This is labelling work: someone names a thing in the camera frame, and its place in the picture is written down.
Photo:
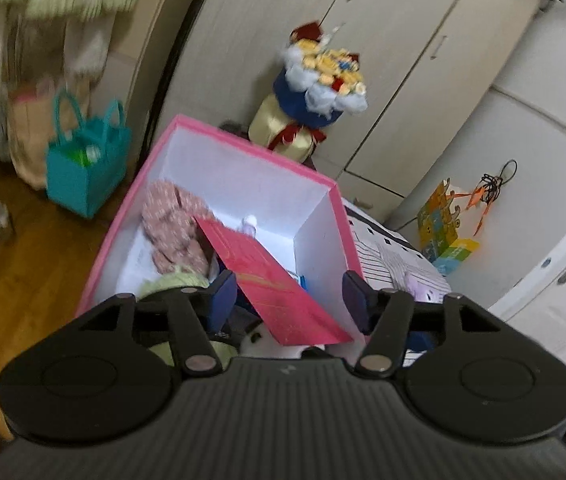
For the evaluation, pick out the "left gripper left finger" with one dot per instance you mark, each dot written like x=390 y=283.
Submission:
x=208 y=319

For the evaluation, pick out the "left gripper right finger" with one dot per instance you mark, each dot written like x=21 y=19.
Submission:
x=384 y=317

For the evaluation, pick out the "green yarn ball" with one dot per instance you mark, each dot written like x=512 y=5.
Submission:
x=178 y=299

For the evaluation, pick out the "white plush cat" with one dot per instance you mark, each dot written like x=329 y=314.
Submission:
x=260 y=344

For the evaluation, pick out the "pink floral scrunchie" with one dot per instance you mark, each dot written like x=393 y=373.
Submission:
x=169 y=216

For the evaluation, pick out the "red envelope card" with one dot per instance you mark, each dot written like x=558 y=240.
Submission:
x=291 y=315

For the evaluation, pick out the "white tube with cap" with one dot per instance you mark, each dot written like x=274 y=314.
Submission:
x=248 y=226

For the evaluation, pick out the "pink cardboard box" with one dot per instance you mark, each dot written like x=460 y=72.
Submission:
x=301 y=218

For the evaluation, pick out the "blue wet wipes pack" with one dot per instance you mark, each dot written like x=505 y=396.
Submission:
x=299 y=279

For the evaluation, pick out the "purple plush toy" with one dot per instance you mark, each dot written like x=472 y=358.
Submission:
x=432 y=293

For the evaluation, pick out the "colourful paper gift bag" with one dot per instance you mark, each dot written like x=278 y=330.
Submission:
x=447 y=225

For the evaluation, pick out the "white door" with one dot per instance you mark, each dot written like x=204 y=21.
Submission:
x=536 y=305

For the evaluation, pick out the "teal tote bag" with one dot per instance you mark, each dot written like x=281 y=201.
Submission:
x=87 y=159

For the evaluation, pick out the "flower bouquet blue wrap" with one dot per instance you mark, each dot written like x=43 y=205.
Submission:
x=317 y=84

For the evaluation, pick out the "brown paper bag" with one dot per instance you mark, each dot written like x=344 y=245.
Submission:
x=30 y=130

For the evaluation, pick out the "beige wardrobe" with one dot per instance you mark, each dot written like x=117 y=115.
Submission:
x=426 y=64

